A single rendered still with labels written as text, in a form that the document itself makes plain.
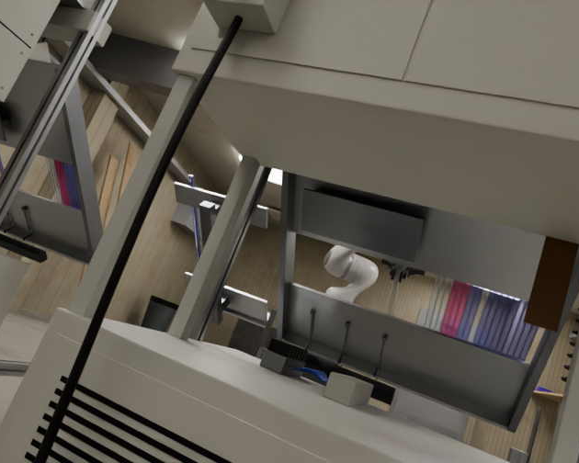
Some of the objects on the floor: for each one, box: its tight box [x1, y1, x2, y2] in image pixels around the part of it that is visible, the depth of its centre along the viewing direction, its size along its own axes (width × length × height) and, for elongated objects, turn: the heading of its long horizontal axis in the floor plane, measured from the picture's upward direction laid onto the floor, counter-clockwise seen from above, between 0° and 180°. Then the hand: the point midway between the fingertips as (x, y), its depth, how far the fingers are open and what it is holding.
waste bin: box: [141, 295, 179, 333], centre depth 737 cm, size 45×45×58 cm
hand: (398, 273), depth 125 cm, fingers closed, pressing on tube
